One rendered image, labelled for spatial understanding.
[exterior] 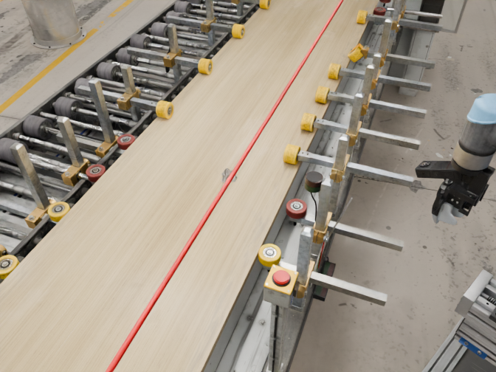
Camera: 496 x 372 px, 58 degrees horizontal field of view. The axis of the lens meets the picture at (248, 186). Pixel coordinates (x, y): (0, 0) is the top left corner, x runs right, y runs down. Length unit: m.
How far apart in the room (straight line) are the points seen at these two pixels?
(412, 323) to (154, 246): 1.51
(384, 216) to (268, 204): 1.42
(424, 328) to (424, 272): 0.36
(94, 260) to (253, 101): 1.14
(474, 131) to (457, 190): 0.16
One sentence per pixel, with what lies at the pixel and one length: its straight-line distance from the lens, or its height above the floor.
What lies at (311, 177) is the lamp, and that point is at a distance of 1.55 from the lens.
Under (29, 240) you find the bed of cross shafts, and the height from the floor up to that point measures 0.82.
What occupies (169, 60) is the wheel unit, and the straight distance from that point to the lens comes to 2.58.
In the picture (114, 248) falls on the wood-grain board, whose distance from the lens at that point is 1.67.
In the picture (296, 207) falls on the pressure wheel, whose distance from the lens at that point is 1.73.
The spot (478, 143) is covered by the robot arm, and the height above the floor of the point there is 1.59.
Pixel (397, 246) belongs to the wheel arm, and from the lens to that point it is 1.75.
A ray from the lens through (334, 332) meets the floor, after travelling 2.48.
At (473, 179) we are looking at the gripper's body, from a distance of 1.09.
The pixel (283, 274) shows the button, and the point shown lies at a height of 1.23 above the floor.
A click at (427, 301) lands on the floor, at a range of 2.71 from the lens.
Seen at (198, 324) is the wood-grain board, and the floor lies 0.90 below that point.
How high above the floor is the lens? 2.15
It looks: 44 degrees down
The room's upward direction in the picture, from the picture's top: 1 degrees counter-clockwise
